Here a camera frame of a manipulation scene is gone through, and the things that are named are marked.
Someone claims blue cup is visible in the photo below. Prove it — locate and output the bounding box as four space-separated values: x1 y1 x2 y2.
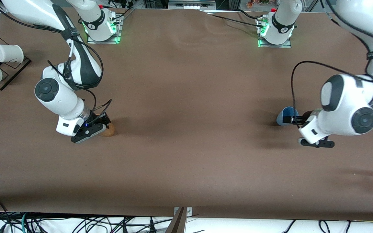
277 107 299 126

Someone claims bamboo cup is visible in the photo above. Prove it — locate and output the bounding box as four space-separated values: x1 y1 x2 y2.
96 113 116 137

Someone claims brown wooden beam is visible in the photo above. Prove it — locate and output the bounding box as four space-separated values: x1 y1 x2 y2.
165 207 187 233

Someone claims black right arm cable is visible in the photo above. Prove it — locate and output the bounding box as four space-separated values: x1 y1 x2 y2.
47 29 113 129

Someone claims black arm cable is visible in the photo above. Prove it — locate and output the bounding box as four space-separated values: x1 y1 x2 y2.
291 61 373 119
47 29 113 129

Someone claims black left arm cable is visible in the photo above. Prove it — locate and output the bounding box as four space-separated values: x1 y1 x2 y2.
291 61 373 119

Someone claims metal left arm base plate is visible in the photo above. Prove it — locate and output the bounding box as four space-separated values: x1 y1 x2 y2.
257 17 292 49

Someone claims black wire cup rack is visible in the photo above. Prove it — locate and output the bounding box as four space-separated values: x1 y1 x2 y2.
0 34 32 91

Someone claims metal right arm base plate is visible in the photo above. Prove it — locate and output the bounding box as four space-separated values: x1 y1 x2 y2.
86 14 122 44

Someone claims green cable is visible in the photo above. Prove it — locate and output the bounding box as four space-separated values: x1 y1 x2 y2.
20 212 29 233

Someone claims short black table cable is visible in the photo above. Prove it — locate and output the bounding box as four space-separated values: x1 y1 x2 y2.
236 9 262 21

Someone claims long black table cable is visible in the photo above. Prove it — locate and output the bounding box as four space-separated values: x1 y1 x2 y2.
203 12 262 28

